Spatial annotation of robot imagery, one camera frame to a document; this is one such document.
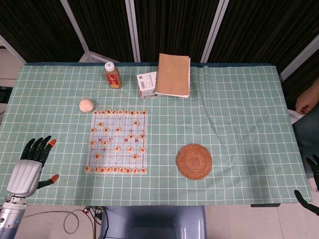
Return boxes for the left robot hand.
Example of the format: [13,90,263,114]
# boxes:
[6,135,60,198]

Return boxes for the bystander bare hand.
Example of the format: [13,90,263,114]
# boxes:
[296,87,319,115]

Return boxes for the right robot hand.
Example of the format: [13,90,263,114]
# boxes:
[294,154,319,217]

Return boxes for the translucent chess board sheet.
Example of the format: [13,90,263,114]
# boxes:
[84,110,149,175]

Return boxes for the bystander dark trouser leg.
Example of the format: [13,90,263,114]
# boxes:
[291,109,319,160]

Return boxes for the green checked tablecloth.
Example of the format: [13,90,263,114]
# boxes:
[0,62,314,207]

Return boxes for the dark folding screen panel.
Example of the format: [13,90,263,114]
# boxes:
[68,0,137,62]
[208,0,319,73]
[0,0,84,63]
[134,0,221,63]

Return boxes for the pale orange round fruit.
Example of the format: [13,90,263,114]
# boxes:
[79,98,94,113]

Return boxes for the round woven rattan coaster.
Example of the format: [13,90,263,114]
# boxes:
[175,143,213,180]

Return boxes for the brown juice bottle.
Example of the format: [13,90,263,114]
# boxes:
[103,62,123,89]

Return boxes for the brown spiral notebook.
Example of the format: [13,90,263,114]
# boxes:
[155,53,191,99]

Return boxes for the white carton box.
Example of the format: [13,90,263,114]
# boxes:
[136,71,160,98]

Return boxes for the grey looped cable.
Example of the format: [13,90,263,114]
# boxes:
[63,209,84,235]

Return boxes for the red and black cable bundle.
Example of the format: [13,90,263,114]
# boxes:
[83,206,108,239]

